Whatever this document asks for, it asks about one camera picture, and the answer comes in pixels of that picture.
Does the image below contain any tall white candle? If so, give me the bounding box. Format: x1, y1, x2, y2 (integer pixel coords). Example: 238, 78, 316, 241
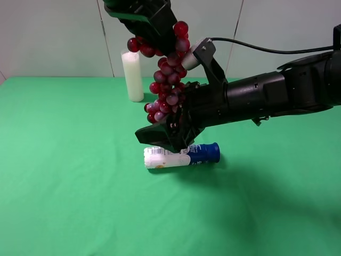
121, 51, 144, 102

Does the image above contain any white and blue bottle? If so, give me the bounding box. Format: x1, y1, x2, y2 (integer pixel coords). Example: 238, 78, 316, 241
143, 142, 221, 169

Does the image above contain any red grape bunch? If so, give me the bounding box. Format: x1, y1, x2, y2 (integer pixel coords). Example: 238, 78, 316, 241
127, 21, 190, 124

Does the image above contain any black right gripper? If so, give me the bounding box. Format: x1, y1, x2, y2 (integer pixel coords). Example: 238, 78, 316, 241
135, 81, 228, 153

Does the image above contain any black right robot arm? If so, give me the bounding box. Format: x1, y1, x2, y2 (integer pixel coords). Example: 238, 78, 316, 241
135, 26, 340, 153

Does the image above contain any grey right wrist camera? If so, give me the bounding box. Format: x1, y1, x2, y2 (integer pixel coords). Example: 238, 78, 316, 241
181, 37, 216, 70

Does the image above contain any black right camera bracket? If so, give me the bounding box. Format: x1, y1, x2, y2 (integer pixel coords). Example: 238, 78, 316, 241
193, 37, 227, 89

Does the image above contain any green table cloth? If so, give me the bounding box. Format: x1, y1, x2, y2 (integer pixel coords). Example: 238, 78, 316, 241
1, 77, 340, 255

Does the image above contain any black right camera cable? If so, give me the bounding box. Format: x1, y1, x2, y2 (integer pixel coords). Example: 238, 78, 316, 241
210, 37, 335, 54

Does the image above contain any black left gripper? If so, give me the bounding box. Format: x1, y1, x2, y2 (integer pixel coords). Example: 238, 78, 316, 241
103, 0, 177, 56

